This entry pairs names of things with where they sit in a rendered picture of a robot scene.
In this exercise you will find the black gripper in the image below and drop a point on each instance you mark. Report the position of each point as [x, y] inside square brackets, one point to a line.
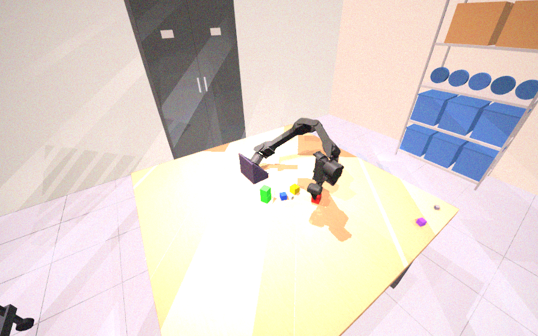
[316, 189]

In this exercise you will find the green block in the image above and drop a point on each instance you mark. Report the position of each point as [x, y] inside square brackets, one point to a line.
[265, 191]
[266, 200]

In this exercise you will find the yellow cube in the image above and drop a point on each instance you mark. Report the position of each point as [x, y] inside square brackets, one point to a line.
[294, 189]

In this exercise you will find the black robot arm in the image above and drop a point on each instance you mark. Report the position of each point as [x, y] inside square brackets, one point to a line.
[331, 167]

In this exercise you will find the red block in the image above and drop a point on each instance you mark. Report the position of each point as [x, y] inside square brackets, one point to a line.
[318, 199]

